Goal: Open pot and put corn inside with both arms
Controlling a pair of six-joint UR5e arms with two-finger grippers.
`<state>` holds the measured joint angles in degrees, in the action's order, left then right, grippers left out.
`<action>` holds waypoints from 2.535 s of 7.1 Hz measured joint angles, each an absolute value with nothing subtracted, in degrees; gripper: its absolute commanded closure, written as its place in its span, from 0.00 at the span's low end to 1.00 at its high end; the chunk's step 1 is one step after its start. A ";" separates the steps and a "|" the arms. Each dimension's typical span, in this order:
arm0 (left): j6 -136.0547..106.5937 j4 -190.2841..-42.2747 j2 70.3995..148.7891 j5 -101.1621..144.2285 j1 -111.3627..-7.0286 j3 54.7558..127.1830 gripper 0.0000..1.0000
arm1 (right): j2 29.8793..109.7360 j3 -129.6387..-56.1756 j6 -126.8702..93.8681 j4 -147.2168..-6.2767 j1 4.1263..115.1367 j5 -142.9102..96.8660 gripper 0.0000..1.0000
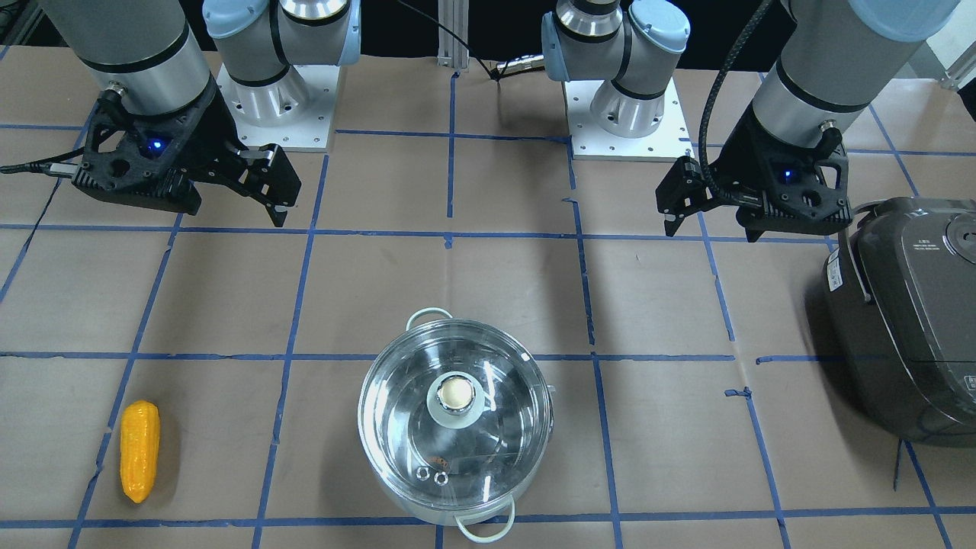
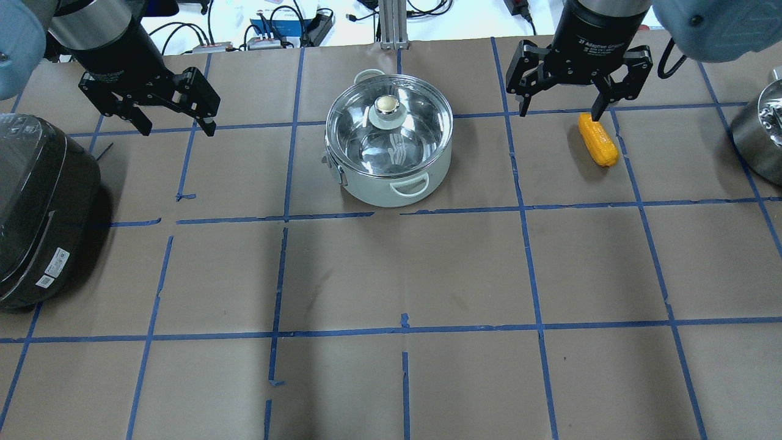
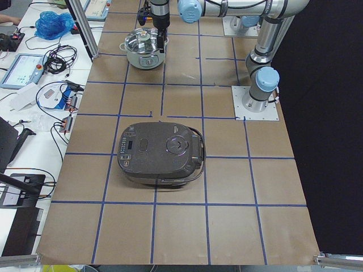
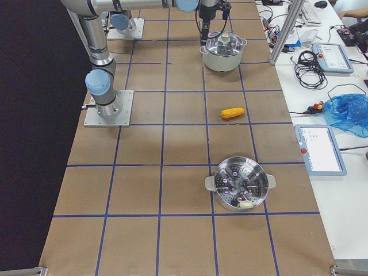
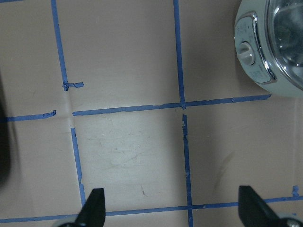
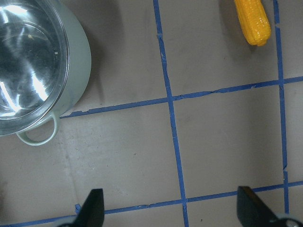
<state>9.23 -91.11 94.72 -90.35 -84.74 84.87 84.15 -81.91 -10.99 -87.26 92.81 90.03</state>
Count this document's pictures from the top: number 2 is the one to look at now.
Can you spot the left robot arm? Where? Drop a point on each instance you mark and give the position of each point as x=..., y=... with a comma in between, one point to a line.
x=24, y=29

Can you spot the stainless steel pot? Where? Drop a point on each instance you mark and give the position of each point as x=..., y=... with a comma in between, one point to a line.
x=757, y=130

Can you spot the black rice cooker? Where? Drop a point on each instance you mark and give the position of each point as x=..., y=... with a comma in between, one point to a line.
x=48, y=185

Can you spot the aluminium frame post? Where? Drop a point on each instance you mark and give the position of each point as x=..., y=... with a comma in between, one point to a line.
x=393, y=25

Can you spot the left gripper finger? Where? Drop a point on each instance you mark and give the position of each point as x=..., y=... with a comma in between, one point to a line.
x=189, y=92
x=109, y=104

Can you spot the blue power strip box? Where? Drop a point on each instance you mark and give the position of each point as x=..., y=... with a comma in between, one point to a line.
x=283, y=29

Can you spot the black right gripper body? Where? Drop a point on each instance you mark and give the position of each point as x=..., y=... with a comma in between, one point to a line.
x=595, y=33

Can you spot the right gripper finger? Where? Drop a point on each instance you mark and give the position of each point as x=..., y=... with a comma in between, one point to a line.
x=525, y=72
x=638, y=63

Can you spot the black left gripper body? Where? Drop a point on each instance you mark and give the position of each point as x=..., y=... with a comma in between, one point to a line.
x=124, y=57

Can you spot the glass pot lid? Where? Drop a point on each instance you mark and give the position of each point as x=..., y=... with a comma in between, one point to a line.
x=388, y=125

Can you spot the yellow plastic corn cob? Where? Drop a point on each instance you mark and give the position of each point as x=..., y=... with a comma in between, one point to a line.
x=599, y=144

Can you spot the grey usb hub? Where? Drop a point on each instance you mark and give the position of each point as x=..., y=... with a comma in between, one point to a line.
x=218, y=47

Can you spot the pale green cooking pot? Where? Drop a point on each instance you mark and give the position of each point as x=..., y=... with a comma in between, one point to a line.
x=391, y=192

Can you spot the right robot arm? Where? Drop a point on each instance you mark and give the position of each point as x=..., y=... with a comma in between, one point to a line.
x=709, y=31

